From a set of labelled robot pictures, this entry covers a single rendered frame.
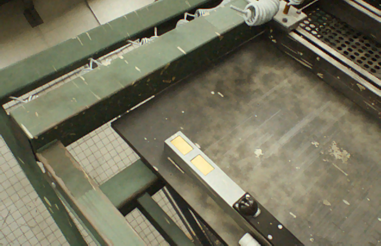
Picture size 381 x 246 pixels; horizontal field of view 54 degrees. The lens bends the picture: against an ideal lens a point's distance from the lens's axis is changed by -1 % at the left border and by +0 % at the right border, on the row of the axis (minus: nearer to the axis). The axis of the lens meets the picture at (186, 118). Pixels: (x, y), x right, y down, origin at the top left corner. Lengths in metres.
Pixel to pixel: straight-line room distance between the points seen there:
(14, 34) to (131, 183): 4.99
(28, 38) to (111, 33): 4.27
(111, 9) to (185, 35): 5.02
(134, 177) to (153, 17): 0.88
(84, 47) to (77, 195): 0.79
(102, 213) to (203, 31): 0.59
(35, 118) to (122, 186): 0.25
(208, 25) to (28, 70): 0.66
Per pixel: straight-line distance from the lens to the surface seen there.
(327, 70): 1.21
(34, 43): 5.76
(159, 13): 1.67
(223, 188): 0.85
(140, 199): 0.93
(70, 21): 5.91
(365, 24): 1.48
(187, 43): 1.06
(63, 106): 0.90
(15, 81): 1.42
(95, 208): 0.81
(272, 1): 1.09
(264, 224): 0.83
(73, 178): 0.84
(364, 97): 1.19
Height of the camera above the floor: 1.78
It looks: 3 degrees down
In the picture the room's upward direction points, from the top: 32 degrees counter-clockwise
